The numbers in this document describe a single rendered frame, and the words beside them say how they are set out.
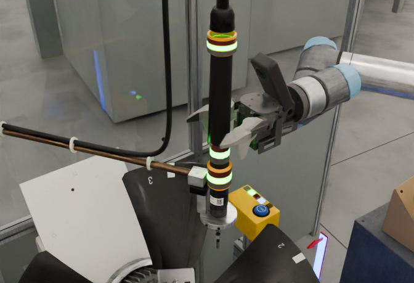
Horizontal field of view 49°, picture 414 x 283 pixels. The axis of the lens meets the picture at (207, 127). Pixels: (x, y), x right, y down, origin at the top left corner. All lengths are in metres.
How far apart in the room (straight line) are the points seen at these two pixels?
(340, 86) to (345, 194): 2.38
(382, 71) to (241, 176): 1.16
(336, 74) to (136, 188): 0.49
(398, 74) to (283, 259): 0.51
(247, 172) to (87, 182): 1.04
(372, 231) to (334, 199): 1.63
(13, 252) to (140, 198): 0.73
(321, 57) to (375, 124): 3.04
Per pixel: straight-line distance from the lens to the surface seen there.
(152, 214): 1.03
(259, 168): 2.12
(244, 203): 1.47
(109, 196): 1.21
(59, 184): 1.18
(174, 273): 1.03
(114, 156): 0.88
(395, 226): 1.54
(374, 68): 1.04
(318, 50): 1.05
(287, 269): 1.15
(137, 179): 1.03
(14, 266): 1.72
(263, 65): 0.74
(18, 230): 1.61
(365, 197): 3.26
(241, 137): 0.71
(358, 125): 3.99
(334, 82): 0.88
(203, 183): 0.81
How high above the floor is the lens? 2.07
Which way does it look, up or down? 33 degrees down
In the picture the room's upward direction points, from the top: straight up
